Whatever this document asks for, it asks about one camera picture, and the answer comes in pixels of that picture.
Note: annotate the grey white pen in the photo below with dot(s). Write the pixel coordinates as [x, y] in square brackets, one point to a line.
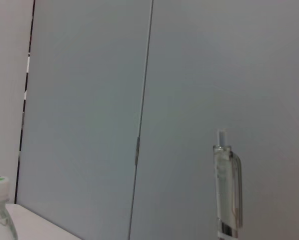
[224, 187]

